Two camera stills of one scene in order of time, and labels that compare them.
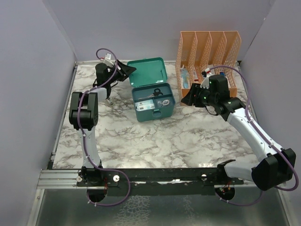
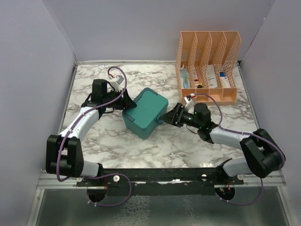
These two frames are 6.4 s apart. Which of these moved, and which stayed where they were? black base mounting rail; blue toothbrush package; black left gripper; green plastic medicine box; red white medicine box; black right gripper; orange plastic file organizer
Moved: black right gripper; green plastic medicine box; black left gripper
Stayed: red white medicine box; orange plastic file organizer; blue toothbrush package; black base mounting rail
